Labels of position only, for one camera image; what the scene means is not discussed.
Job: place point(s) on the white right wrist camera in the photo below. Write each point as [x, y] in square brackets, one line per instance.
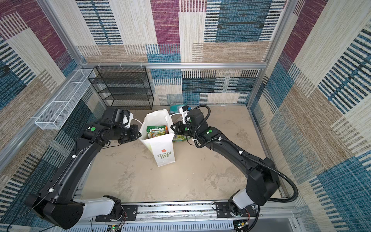
[184, 111]

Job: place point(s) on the green Fox's candy bag front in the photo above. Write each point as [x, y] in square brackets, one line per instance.
[156, 131]

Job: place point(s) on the teal tissue pack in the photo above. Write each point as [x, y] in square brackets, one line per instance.
[177, 108]

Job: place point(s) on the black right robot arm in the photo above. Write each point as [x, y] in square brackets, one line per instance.
[263, 179]

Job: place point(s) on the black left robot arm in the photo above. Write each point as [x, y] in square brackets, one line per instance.
[54, 202]

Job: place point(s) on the white illustrated paper bag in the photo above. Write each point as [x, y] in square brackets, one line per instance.
[161, 146]

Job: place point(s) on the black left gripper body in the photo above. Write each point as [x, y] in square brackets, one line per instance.
[131, 134]

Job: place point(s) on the black wire shelf rack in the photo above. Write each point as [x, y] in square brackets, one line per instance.
[123, 86]

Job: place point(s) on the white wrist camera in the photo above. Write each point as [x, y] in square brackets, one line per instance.
[127, 117]
[184, 111]

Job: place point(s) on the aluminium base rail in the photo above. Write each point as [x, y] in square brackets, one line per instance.
[197, 216]

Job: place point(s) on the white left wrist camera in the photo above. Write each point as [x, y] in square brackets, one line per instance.
[127, 117]

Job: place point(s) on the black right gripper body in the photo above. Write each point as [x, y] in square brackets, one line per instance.
[176, 127]

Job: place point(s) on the yellow Fox's candy bag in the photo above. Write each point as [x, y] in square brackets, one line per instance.
[179, 138]

